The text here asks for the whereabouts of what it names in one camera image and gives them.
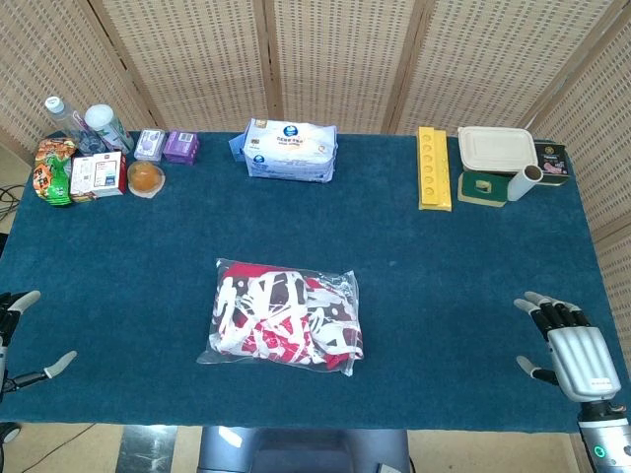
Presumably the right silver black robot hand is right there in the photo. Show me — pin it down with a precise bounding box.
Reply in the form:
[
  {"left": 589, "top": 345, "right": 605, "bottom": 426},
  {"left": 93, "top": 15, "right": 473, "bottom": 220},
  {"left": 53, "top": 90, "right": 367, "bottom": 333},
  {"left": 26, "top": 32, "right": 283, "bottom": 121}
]
[{"left": 513, "top": 290, "right": 623, "bottom": 403}]

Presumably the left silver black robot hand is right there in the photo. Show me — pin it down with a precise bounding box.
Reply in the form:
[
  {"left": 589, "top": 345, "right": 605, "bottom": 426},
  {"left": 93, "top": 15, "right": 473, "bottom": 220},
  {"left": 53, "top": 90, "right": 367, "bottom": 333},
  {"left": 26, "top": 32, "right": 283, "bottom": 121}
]
[{"left": 0, "top": 289, "right": 79, "bottom": 395}]

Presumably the clear plastic bag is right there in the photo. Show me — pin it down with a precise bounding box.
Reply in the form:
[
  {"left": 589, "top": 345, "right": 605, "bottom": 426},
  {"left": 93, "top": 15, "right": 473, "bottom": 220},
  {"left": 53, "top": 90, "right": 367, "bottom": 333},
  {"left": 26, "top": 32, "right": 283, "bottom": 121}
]
[{"left": 195, "top": 256, "right": 367, "bottom": 378}]

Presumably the red white patterned garment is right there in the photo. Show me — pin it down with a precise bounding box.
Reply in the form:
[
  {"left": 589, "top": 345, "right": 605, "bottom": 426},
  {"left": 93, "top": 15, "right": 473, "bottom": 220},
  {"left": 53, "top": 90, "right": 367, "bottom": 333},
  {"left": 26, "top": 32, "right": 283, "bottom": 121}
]
[{"left": 210, "top": 261, "right": 365, "bottom": 371}]

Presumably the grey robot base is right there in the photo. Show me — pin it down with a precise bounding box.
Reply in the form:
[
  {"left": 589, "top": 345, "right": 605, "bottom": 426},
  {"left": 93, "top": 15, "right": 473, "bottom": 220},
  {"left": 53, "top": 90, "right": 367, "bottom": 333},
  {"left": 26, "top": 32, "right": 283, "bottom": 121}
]
[{"left": 196, "top": 426, "right": 413, "bottom": 473}]

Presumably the orange green snack bag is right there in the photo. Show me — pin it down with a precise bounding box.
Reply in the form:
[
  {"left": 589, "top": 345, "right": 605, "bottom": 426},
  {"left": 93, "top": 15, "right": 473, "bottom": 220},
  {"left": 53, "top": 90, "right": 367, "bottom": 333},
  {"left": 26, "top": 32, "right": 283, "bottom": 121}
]
[{"left": 32, "top": 137, "right": 80, "bottom": 209}]

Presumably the white red carton box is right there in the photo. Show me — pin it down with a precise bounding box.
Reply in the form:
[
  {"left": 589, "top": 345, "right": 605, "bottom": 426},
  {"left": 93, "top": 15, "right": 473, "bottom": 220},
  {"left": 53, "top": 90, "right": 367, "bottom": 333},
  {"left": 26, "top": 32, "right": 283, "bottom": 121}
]
[{"left": 68, "top": 150, "right": 128, "bottom": 204}]

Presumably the orange jelly cup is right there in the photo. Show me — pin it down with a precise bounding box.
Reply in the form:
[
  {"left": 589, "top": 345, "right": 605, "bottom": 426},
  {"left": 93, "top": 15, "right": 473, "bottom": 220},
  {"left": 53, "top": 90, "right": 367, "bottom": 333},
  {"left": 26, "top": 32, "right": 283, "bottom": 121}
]
[{"left": 126, "top": 161, "right": 167, "bottom": 200}]

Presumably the white paper roll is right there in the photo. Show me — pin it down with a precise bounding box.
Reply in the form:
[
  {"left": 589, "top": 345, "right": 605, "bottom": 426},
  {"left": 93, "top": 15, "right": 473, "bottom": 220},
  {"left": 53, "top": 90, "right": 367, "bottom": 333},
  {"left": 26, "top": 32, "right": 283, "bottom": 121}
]
[{"left": 507, "top": 165, "right": 544, "bottom": 202}]

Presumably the clear water bottle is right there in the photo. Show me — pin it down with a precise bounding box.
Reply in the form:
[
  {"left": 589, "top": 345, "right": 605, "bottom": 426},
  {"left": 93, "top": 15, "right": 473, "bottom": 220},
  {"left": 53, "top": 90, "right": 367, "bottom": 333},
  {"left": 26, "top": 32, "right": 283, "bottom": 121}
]
[{"left": 43, "top": 96, "right": 107, "bottom": 157}]

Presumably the green gold box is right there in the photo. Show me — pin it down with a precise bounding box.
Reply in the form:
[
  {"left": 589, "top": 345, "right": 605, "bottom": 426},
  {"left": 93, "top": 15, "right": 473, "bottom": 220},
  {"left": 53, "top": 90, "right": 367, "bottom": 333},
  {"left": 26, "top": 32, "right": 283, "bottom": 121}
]
[{"left": 456, "top": 170, "right": 510, "bottom": 208}]

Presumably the dark luncheon meat tin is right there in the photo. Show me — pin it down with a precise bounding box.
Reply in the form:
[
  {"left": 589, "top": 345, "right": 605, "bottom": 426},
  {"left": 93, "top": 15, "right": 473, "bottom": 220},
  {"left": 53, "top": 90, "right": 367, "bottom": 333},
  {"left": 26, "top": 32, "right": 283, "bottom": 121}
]
[{"left": 532, "top": 141, "right": 573, "bottom": 187}]

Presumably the steel floor plate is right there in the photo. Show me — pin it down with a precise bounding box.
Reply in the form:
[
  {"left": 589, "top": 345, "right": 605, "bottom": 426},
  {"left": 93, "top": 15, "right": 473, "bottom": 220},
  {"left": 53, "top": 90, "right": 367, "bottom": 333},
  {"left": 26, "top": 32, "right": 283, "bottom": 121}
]
[{"left": 117, "top": 426, "right": 178, "bottom": 473}]

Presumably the white cap drink bottle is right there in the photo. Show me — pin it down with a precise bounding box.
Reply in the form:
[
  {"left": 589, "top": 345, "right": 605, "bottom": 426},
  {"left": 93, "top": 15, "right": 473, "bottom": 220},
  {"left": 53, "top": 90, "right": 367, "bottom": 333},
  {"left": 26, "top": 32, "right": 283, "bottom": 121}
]
[{"left": 83, "top": 102, "right": 136, "bottom": 157}]

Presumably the lavender clear soap pack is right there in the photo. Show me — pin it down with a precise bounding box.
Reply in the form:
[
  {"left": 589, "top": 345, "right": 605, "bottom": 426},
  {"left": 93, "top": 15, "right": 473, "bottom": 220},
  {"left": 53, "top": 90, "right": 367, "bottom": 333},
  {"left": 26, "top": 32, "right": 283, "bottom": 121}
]
[{"left": 133, "top": 128, "right": 168, "bottom": 163}]

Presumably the yellow tray with holes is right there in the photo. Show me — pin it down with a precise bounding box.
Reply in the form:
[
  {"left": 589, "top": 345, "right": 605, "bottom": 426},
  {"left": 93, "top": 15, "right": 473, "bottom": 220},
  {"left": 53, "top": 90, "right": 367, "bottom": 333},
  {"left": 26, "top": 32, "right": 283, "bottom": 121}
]
[{"left": 417, "top": 125, "right": 454, "bottom": 213}]

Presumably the purple small box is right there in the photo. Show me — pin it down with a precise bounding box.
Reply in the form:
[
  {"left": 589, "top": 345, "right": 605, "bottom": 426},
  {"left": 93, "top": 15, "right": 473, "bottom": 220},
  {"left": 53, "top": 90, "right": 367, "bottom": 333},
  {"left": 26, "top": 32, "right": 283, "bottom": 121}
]
[{"left": 162, "top": 129, "right": 202, "bottom": 167}]

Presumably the beige lidded lunch box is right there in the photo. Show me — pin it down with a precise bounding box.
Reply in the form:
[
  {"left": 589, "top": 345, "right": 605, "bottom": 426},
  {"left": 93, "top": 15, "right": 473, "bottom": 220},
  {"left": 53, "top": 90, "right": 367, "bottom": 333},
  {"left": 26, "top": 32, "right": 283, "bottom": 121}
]
[{"left": 456, "top": 125, "right": 539, "bottom": 173}]

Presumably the blue carpet table mat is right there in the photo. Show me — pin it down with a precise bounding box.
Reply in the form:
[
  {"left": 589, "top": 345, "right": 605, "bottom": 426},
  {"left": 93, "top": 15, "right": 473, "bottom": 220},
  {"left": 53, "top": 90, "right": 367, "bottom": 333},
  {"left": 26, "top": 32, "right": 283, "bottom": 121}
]
[{"left": 0, "top": 130, "right": 618, "bottom": 435}]

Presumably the white blue tissue pack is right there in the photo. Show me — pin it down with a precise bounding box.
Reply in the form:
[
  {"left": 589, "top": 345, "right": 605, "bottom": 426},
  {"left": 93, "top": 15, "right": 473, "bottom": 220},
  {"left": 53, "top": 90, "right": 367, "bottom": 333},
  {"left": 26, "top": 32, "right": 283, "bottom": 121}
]
[{"left": 228, "top": 116, "right": 340, "bottom": 184}]

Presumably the black floor cable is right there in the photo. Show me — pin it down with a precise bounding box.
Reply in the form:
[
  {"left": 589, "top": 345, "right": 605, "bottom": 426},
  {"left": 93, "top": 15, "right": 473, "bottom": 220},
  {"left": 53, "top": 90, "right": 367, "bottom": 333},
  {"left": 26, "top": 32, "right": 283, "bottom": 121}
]
[{"left": 0, "top": 185, "right": 24, "bottom": 221}]

